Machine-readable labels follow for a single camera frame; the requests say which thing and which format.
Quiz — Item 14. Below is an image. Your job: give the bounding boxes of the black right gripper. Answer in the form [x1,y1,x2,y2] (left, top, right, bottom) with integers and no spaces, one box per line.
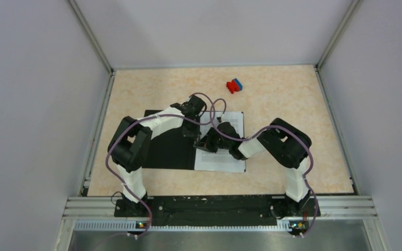
[196,128,232,154]

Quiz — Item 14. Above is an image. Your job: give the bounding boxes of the white printed paper stack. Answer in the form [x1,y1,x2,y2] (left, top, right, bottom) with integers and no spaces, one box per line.
[194,111,246,173]

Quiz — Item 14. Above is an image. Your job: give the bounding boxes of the teal and black file folder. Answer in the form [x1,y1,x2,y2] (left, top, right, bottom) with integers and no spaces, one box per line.
[140,109,245,171]

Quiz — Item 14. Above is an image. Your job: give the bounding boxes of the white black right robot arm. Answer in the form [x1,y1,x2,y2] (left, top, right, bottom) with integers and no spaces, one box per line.
[194,118,311,215]

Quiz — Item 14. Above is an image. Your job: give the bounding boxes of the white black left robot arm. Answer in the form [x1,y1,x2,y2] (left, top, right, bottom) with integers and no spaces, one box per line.
[107,95,207,216]

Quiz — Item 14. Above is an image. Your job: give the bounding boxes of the red and blue toy block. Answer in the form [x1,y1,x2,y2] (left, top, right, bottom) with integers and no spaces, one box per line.
[226,78,243,94]

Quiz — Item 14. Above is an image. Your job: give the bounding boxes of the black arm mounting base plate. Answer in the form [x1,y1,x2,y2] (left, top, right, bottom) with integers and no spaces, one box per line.
[114,195,321,227]

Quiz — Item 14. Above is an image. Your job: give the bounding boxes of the aluminium front frame rail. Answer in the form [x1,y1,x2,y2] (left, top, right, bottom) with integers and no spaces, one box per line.
[54,195,388,250]

